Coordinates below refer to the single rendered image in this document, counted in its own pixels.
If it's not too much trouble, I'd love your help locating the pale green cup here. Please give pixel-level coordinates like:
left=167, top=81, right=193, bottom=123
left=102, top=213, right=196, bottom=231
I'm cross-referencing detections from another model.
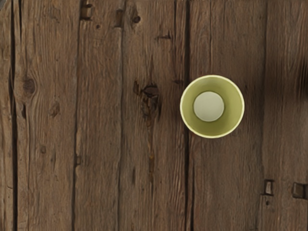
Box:
left=180, top=74, right=245, bottom=139

